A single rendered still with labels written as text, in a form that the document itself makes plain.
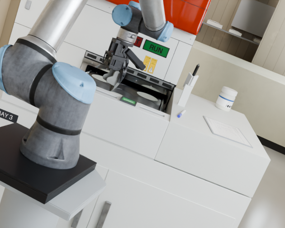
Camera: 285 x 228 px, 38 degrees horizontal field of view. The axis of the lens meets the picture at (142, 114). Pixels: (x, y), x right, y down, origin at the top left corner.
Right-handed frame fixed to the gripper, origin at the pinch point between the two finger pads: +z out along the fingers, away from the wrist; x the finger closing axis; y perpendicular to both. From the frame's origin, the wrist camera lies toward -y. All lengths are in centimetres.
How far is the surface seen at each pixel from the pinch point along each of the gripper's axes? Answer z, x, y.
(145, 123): -1.2, 39.2, 7.4
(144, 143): 5.2, 40.6, 5.6
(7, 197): 19, 55, 51
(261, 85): 16, -244, -366
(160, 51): -18.2, -13.8, -25.5
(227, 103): -9, 16, -48
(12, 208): 21, 57, 50
